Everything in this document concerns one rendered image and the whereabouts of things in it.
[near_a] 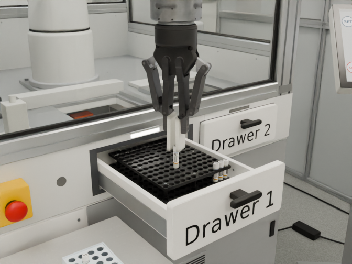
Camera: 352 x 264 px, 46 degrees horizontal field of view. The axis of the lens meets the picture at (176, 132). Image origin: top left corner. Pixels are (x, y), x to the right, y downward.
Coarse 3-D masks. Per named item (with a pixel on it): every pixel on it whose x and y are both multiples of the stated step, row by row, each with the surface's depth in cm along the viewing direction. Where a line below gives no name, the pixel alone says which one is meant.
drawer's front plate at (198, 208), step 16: (240, 176) 79; (256, 176) 80; (272, 176) 84; (208, 192) 73; (224, 192) 76; (272, 192) 85; (176, 208) 69; (192, 208) 72; (208, 208) 74; (224, 208) 77; (240, 208) 80; (256, 208) 83; (272, 208) 87; (176, 224) 70; (192, 224) 73; (208, 224) 75; (224, 224) 78; (240, 224) 81; (176, 240) 71; (192, 240) 74; (208, 240) 77; (176, 256) 72
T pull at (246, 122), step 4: (240, 120) 115; (244, 120) 115; (248, 120) 115; (252, 120) 115; (256, 120) 115; (260, 120) 115; (244, 124) 112; (248, 124) 112; (252, 124) 113; (256, 124) 114; (244, 128) 112
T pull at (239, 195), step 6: (234, 192) 76; (240, 192) 76; (246, 192) 76; (252, 192) 76; (258, 192) 76; (234, 198) 76; (240, 198) 74; (246, 198) 74; (252, 198) 75; (258, 198) 76; (234, 204) 73; (240, 204) 74
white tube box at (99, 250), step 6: (96, 246) 80; (102, 246) 80; (78, 252) 78; (84, 252) 78; (90, 252) 79; (96, 252) 78; (102, 252) 78; (108, 252) 78; (66, 258) 77; (72, 258) 77; (78, 258) 77; (90, 258) 77; (96, 258) 78; (102, 258) 77; (108, 258) 77; (114, 258) 77
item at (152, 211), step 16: (192, 144) 104; (112, 160) 102; (112, 176) 89; (112, 192) 90; (128, 192) 84; (144, 192) 80; (128, 208) 86; (144, 208) 80; (160, 208) 75; (160, 224) 76
